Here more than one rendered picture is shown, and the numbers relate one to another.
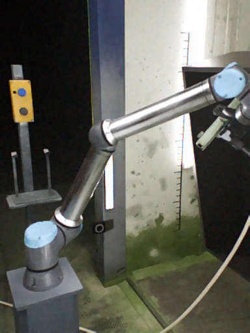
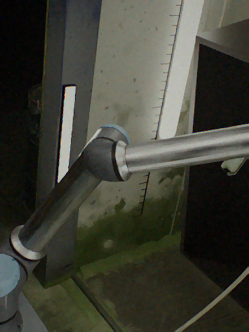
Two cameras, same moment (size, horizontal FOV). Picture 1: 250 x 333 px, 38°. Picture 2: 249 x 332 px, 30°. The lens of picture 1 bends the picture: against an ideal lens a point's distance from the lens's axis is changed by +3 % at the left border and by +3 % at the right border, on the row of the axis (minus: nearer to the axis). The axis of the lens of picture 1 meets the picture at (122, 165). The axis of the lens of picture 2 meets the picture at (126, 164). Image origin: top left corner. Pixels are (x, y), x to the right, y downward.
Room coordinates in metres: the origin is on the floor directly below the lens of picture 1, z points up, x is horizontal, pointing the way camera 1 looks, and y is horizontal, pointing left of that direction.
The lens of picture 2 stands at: (0.32, 0.35, 2.00)
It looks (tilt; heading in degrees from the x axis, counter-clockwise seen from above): 28 degrees down; 344
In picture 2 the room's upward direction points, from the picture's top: 9 degrees clockwise
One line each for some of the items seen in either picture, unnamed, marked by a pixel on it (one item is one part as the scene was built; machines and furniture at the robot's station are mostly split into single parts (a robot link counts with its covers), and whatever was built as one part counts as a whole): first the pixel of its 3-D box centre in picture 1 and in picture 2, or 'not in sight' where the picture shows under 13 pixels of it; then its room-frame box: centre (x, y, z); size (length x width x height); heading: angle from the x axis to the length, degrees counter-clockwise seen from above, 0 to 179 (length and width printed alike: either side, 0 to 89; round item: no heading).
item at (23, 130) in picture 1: (28, 186); not in sight; (2.39, 0.66, 0.82); 0.06 x 0.06 x 1.64; 25
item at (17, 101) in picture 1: (21, 101); not in sight; (2.34, 0.64, 1.42); 0.12 x 0.06 x 0.26; 115
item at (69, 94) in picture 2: (108, 167); (64, 144); (2.38, 0.10, 0.96); 0.06 x 0.02 x 0.63; 115
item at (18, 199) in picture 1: (32, 174); not in sight; (2.24, 0.59, 0.95); 0.26 x 0.15 x 0.32; 115
